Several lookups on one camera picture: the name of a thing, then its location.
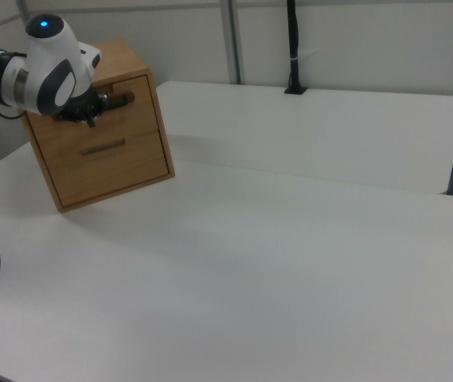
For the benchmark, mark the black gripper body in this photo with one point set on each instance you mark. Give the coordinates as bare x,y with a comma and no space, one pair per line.
83,107

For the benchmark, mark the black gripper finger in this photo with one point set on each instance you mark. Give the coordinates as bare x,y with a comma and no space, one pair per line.
118,101
92,120

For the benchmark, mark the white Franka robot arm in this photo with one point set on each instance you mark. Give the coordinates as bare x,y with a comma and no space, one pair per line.
47,67

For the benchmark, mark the wooden two-drawer cabinet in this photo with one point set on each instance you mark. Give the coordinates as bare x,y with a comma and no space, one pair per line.
118,55

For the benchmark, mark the black clamped pole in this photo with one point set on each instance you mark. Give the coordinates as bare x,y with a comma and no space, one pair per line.
293,40

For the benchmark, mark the white zip tie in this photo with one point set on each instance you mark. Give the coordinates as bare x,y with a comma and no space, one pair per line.
303,55

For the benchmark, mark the grey metal partition post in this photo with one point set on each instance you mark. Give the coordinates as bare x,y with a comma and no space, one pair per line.
232,40

